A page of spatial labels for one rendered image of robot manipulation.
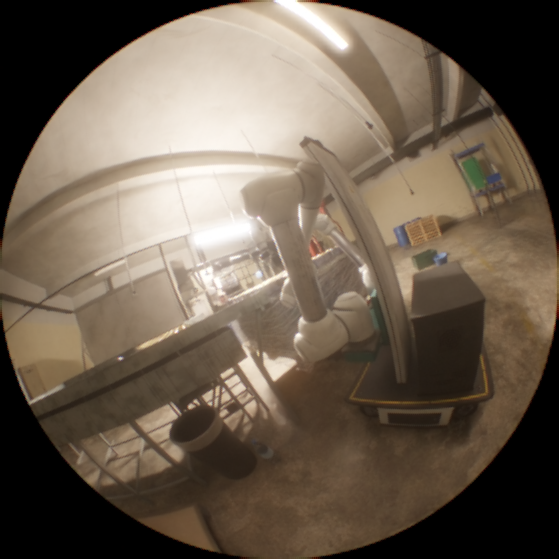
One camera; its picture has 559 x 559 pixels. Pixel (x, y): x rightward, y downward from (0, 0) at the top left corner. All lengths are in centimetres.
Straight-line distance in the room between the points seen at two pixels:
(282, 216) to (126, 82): 355
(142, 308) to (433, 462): 429
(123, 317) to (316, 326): 370
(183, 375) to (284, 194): 103
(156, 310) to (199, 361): 278
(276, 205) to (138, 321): 359
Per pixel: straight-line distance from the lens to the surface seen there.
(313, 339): 66
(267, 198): 51
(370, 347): 83
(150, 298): 380
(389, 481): 123
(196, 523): 149
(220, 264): 446
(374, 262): 78
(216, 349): 107
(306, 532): 128
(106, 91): 378
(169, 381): 110
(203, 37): 364
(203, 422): 152
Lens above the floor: 121
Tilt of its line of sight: 2 degrees down
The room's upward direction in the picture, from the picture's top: 25 degrees counter-clockwise
